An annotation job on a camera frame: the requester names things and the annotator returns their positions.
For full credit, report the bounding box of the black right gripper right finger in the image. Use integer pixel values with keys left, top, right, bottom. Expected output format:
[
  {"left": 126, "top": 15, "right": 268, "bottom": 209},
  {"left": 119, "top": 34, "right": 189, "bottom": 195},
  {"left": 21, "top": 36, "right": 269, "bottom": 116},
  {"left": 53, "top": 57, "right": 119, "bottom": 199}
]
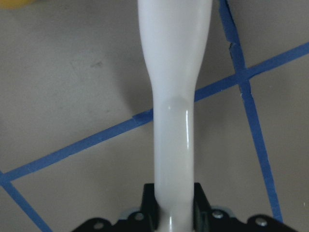
[{"left": 193, "top": 183, "right": 211, "bottom": 230}]

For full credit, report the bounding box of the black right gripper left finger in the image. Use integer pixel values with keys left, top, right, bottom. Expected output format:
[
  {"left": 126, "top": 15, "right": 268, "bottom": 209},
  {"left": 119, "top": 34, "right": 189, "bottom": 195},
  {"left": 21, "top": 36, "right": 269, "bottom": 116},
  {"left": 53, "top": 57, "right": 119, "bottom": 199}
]
[{"left": 140, "top": 183, "right": 159, "bottom": 230}]

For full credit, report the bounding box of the yellow lemon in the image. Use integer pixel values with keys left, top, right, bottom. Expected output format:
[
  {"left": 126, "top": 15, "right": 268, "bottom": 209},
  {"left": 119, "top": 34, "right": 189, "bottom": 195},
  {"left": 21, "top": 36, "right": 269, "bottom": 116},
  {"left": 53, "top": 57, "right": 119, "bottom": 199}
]
[{"left": 0, "top": 0, "right": 36, "bottom": 10}]

